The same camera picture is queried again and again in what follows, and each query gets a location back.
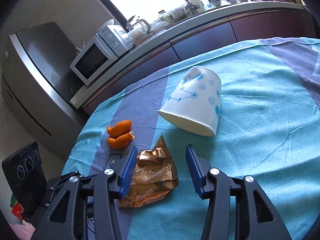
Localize gold brown snack wrapper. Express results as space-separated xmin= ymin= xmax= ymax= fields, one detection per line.
xmin=118 ymin=136 xmax=179 ymax=208

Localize white paper cup blue dots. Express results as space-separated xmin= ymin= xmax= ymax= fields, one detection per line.
xmin=158 ymin=66 xmax=222 ymax=137

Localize pink sleeve forearm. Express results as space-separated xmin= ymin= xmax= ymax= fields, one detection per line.
xmin=9 ymin=220 xmax=35 ymax=240

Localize dark kitchen counter cabinets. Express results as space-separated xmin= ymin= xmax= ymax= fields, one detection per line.
xmin=70 ymin=1 xmax=319 ymax=114

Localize colourful snack bags on floor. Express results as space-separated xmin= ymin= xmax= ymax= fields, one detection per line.
xmin=10 ymin=194 xmax=24 ymax=221

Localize blue grey patterned tablecloth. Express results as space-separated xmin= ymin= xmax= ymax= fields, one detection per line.
xmin=63 ymin=37 xmax=319 ymax=239

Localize silver grey refrigerator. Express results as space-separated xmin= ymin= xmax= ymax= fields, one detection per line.
xmin=1 ymin=22 xmax=88 ymax=160

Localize white microwave oven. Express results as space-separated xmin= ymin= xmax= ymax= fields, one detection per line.
xmin=70 ymin=24 xmax=131 ymax=86

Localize glass jar on counter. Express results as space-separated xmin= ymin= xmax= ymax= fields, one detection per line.
xmin=158 ymin=10 xmax=170 ymax=23

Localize white soap bottle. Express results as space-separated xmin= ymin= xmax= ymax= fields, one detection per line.
xmin=188 ymin=0 xmax=205 ymax=13

